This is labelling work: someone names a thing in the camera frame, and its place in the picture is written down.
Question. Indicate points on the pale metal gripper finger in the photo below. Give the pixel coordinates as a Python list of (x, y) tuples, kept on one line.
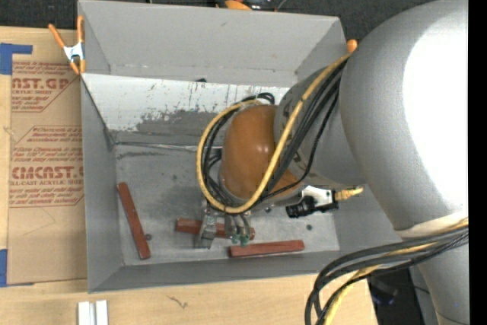
[(204, 242), (211, 227)]

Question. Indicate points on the red-brown flat block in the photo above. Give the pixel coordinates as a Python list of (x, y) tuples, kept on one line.
[(134, 220), (266, 249), (187, 226)]

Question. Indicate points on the grey metal bin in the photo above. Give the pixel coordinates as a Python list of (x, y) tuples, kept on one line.
[(160, 171)]

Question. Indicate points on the brown cardboard board, red print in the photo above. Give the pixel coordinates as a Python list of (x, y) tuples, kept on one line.
[(42, 163)]

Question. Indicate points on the black cylinder on white bracket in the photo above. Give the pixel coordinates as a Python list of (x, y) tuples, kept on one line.
[(304, 207)]

